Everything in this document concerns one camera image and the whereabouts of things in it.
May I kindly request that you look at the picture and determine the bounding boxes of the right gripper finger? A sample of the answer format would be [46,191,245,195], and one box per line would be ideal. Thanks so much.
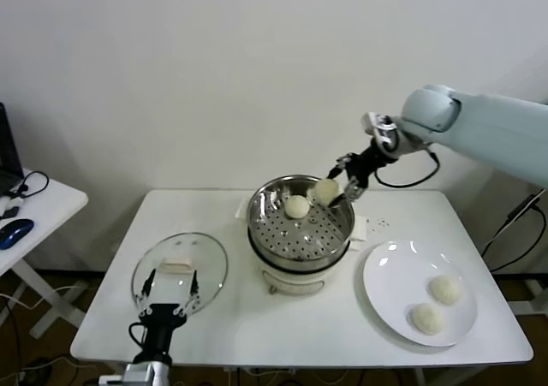
[327,153,354,180]
[328,175,365,208]

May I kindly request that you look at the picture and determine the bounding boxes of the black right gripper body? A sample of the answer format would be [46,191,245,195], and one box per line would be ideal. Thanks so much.
[344,145,394,187]

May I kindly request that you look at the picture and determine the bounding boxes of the black power cord with adapter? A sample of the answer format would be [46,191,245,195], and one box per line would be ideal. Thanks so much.
[478,184,548,276]

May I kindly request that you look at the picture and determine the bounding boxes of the white steamed baozi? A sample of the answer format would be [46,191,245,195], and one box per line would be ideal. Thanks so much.
[410,303,444,335]
[307,178,343,205]
[284,195,310,220]
[427,275,463,306]

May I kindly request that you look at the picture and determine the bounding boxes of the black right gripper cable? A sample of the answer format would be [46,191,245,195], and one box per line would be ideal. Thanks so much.
[374,145,442,189]

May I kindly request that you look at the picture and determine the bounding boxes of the glass pot lid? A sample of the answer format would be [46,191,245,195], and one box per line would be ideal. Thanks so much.
[131,231,229,321]

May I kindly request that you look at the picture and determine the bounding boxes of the white electric cooker base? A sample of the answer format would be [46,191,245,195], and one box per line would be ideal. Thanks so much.
[249,235,365,296]

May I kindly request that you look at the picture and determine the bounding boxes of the black monitor screen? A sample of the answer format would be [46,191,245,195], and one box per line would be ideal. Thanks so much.
[0,102,26,197]

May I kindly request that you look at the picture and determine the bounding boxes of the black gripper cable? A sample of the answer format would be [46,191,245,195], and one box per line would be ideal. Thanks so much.
[374,145,442,189]
[128,321,149,353]

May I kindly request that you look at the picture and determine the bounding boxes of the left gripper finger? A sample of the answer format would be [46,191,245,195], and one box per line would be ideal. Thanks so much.
[134,268,156,317]
[173,269,201,317]

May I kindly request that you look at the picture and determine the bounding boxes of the stainless steel steamer basket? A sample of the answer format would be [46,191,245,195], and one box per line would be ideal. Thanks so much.
[235,174,369,272]

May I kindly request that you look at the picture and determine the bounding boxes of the blue computer mouse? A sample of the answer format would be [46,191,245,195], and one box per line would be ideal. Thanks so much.
[0,217,36,250]

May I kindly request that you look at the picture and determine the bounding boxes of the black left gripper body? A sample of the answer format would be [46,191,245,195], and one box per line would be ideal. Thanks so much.
[139,303,189,361]

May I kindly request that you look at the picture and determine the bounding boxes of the thin black laptop cable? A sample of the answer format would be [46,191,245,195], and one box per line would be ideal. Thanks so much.
[8,170,51,199]

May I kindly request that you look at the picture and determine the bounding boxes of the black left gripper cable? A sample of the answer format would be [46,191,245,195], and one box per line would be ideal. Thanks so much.
[128,321,149,353]

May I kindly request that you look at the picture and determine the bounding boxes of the white round plate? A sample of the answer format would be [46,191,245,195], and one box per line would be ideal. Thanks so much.
[362,240,479,347]

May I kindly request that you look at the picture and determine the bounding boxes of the white side table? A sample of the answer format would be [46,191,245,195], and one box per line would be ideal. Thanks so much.
[0,167,90,340]

